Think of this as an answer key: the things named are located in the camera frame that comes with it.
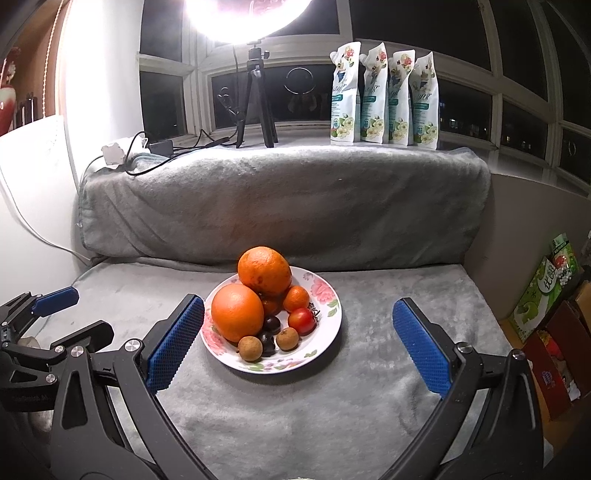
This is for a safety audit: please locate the grey fleece cushion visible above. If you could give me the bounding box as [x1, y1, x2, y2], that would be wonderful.
[74, 145, 491, 271]

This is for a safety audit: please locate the green printed carton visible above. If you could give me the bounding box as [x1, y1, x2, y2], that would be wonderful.
[509, 233, 580, 344]

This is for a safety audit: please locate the red cherry tomato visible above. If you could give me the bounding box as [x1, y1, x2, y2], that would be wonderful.
[287, 307, 317, 337]

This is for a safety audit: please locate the white cable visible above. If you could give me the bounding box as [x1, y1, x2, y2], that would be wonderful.
[0, 168, 95, 264]

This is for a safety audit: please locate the white power strip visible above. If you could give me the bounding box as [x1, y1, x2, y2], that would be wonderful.
[102, 136, 151, 166]

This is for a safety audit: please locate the brown longan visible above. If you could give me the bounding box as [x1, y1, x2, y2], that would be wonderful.
[276, 327, 299, 352]
[238, 335, 263, 363]

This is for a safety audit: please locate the ring light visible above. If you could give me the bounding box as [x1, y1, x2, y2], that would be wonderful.
[185, 0, 312, 47]

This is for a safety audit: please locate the tan cardboard box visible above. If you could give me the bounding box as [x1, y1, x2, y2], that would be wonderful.
[573, 279, 591, 319]

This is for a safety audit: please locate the red printed box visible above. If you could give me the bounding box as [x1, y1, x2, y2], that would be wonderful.
[522, 330, 583, 421]

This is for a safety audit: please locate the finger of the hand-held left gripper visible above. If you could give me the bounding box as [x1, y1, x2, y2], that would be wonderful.
[0, 286, 80, 330]
[7, 322, 115, 370]

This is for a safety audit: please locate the floral white plate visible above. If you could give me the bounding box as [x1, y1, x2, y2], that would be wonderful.
[202, 266, 343, 374]

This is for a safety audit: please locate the beaded blind cord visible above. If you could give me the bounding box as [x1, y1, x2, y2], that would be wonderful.
[39, 0, 63, 118]

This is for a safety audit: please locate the large smooth orange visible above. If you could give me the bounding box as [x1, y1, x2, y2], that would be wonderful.
[211, 283, 265, 343]

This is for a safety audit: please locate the speckled orange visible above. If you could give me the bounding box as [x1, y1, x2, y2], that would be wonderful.
[237, 246, 293, 297]

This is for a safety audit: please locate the red ornament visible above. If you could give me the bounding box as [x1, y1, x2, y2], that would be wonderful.
[0, 46, 21, 137]

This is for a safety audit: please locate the tangerine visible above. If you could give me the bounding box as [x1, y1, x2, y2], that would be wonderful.
[283, 285, 310, 313]

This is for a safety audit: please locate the white side panel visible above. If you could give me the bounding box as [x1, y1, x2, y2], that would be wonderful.
[0, 115, 86, 315]

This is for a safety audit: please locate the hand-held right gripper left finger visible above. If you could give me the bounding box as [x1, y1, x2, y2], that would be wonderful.
[51, 294, 218, 480]

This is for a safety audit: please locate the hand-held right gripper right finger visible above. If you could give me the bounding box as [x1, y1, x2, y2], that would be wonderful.
[379, 298, 546, 480]

